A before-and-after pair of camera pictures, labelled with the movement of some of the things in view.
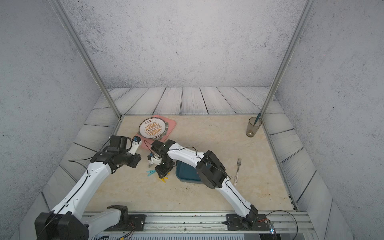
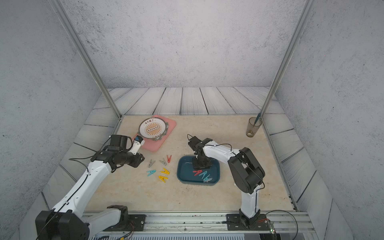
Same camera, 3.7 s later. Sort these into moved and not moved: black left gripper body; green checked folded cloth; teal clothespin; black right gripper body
Moved: black right gripper body
Not moved: teal clothespin; green checked folded cloth; black left gripper body
